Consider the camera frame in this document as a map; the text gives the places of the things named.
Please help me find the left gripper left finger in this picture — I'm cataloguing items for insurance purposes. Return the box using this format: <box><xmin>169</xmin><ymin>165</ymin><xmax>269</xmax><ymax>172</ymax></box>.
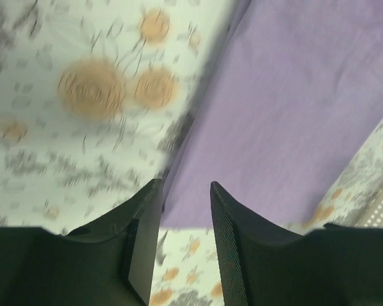
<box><xmin>0</xmin><ymin>179</ymin><xmax>163</xmax><ymax>306</ymax></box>

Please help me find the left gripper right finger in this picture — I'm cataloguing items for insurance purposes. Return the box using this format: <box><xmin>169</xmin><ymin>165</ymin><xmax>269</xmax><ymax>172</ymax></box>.
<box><xmin>210</xmin><ymin>182</ymin><xmax>383</xmax><ymax>306</ymax></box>

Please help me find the purple t shirt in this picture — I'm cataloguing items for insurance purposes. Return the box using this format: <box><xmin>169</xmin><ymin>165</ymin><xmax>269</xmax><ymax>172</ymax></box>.
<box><xmin>161</xmin><ymin>1</ymin><xmax>383</xmax><ymax>228</ymax></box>

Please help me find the floral table cloth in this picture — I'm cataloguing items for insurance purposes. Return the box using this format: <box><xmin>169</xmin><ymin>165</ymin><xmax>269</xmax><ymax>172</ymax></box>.
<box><xmin>0</xmin><ymin>1</ymin><xmax>383</xmax><ymax>305</ymax></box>

